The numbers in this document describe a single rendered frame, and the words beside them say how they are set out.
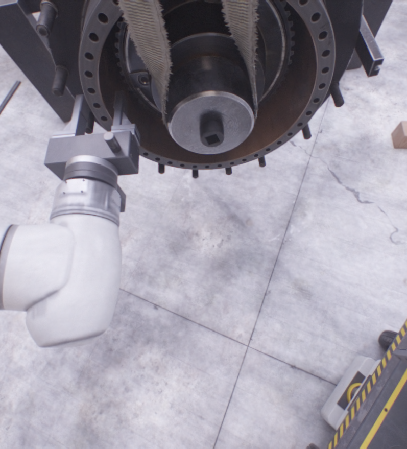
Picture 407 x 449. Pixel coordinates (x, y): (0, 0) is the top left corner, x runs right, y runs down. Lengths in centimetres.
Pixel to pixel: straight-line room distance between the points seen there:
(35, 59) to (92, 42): 127
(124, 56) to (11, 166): 148
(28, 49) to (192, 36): 129
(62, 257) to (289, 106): 49
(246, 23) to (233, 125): 15
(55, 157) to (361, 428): 95
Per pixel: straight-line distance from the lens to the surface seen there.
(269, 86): 61
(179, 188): 139
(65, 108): 187
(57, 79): 54
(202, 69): 44
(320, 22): 45
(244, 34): 39
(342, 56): 58
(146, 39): 40
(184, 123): 44
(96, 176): 40
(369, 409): 96
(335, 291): 127
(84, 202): 38
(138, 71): 57
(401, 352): 69
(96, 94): 50
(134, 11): 38
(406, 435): 101
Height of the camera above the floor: 118
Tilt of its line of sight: 67 degrees down
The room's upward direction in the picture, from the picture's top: 11 degrees counter-clockwise
